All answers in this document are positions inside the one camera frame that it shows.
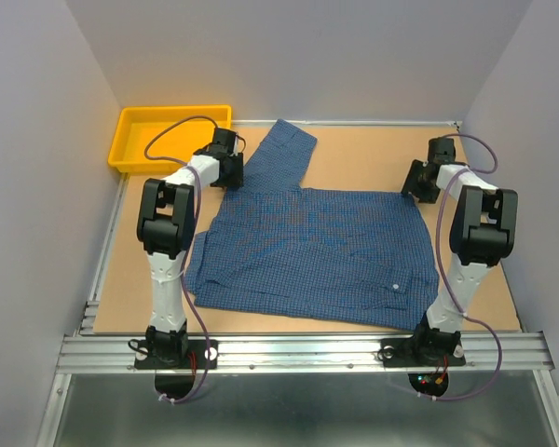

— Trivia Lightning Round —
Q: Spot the aluminium mounting rail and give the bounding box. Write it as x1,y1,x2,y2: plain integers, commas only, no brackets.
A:
55,300,558,373

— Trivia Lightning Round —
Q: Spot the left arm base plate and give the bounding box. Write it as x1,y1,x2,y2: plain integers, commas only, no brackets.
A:
129,338,218,372

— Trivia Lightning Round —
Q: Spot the blue plaid long sleeve shirt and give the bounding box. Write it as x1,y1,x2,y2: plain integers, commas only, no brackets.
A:
185,120,439,331

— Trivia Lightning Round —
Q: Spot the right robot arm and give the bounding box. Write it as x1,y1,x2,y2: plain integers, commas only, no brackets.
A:
398,134,519,363

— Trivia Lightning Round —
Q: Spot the yellow plastic bin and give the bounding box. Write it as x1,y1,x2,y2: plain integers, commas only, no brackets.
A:
107,104,232,175

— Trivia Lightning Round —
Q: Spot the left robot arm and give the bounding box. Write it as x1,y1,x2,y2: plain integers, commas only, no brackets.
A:
133,127,245,367

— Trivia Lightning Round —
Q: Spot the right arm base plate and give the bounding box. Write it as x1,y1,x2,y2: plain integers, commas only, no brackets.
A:
377,337,466,368

